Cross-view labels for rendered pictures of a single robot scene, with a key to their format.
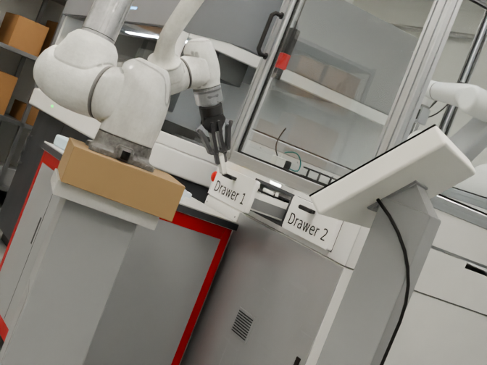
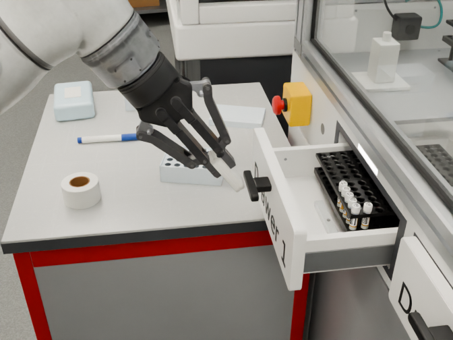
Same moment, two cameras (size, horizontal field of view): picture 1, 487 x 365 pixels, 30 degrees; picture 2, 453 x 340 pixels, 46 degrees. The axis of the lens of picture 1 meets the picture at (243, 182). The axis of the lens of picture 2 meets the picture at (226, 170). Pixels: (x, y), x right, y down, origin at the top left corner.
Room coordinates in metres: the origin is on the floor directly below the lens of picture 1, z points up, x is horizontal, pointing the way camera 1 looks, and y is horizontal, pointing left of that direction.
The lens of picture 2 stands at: (2.34, -0.13, 1.36)
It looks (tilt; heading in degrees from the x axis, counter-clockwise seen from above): 32 degrees down; 19
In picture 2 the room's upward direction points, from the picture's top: straight up
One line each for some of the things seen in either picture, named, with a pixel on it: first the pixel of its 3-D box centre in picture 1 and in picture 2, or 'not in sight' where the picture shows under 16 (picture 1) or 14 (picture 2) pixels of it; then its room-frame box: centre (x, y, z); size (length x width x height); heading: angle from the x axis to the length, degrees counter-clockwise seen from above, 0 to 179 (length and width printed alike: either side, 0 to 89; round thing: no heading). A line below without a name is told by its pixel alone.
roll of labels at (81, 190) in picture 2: not in sight; (81, 190); (3.04, 0.41, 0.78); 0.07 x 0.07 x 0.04
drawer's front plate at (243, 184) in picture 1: (233, 188); (274, 200); (3.01, 0.02, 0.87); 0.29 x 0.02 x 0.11; 28
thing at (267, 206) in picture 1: (283, 209); (400, 194); (3.11, -0.16, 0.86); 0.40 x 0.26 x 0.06; 118
